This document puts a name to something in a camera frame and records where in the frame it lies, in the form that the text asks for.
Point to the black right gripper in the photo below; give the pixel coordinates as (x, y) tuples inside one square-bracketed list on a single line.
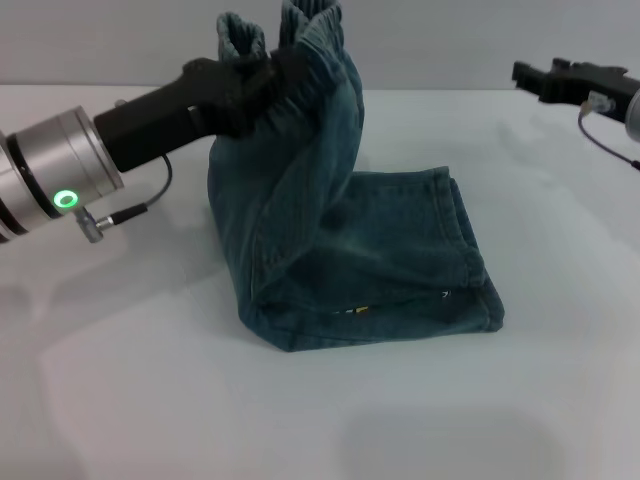
[(590, 90)]

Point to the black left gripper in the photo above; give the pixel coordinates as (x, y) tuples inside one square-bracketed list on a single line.
[(180, 112)]

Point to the blue denim shorts with cartoon print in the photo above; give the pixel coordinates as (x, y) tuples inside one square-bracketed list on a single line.
[(350, 240)]

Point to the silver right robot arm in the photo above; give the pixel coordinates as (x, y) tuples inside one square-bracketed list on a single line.
[(635, 112)]

